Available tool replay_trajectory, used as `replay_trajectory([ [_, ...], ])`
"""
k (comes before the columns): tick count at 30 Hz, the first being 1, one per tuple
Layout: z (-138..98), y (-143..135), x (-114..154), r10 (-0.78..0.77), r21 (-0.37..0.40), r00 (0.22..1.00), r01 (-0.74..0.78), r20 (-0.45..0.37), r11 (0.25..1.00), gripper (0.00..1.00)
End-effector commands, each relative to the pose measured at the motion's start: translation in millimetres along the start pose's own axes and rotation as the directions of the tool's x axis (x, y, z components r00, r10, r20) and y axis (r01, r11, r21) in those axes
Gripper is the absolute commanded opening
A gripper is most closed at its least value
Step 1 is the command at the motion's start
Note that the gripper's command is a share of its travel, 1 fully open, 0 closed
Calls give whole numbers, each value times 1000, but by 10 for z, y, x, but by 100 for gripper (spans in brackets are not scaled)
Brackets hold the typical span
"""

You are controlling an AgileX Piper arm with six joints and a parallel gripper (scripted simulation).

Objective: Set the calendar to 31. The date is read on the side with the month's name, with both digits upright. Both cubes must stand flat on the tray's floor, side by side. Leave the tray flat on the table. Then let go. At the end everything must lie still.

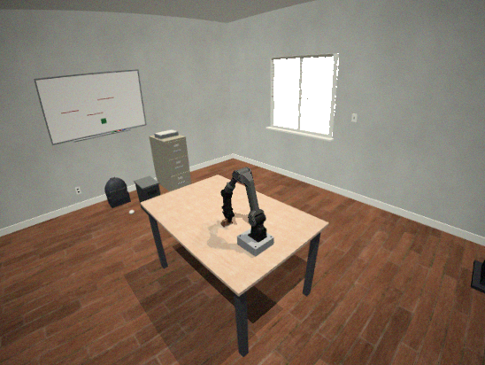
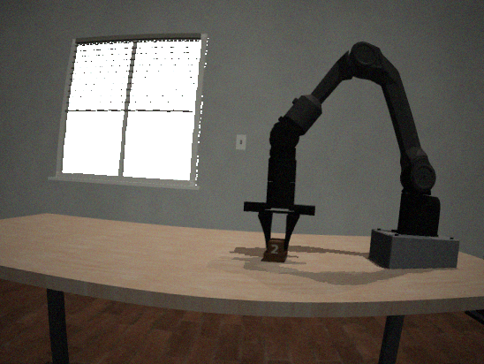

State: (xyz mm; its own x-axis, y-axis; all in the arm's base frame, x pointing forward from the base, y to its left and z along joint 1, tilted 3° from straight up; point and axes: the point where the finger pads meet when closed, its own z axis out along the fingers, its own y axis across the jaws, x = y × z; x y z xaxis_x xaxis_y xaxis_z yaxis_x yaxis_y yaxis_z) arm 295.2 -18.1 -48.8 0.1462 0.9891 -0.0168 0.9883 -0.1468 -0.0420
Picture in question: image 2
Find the brown wooden tray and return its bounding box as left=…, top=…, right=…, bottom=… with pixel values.
left=263, top=249, right=288, bottom=262

